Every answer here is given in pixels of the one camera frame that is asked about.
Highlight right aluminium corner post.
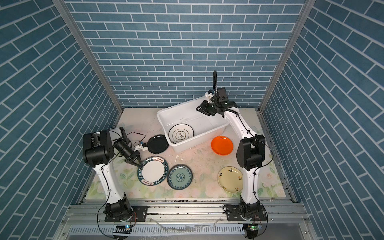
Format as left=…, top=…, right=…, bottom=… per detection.
left=259, top=0, right=316, bottom=113

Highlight black round plate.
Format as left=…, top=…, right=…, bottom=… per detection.
left=147, top=135, right=169, bottom=154

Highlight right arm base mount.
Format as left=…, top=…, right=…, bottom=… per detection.
left=223, top=203, right=268, bottom=222

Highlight white plate with emblem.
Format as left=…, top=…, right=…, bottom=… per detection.
left=168, top=124, right=194, bottom=144

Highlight aluminium corner post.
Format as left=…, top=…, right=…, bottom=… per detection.
left=259, top=0, right=316, bottom=113
left=52, top=0, right=124, bottom=114

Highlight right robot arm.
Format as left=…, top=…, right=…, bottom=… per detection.
left=196, top=88, right=266, bottom=219

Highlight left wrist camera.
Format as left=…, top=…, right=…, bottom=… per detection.
left=135, top=143, right=148, bottom=151

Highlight green rim plate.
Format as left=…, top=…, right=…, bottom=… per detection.
left=137, top=156, right=169, bottom=186

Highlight orange round plate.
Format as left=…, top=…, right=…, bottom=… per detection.
left=211, top=136, right=234, bottom=156

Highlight cream yellow plate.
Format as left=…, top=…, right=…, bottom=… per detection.
left=218, top=166, right=243, bottom=194

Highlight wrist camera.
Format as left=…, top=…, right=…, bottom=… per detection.
left=205, top=90, right=214, bottom=104
left=135, top=143, right=148, bottom=151

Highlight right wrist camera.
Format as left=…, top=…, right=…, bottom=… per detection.
left=205, top=90, right=214, bottom=104

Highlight green patterned small plate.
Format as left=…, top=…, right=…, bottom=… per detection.
left=167, top=164, right=193, bottom=190

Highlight left aluminium corner post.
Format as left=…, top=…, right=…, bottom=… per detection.
left=52, top=0, right=124, bottom=114

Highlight white plastic bin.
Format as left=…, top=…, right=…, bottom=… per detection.
left=157, top=97, right=229, bottom=153

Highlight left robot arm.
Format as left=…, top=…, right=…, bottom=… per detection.
left=83, top=127, right=143, bottom=222

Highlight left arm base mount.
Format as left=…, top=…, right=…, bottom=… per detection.
left=105, top=206, right=149, bottom=223

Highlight aluminium rail frame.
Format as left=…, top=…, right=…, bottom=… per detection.
left=54, top=199, right=317, bottom=240

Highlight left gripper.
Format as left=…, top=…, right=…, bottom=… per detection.
left=112, top=142, right=144, bottom=167

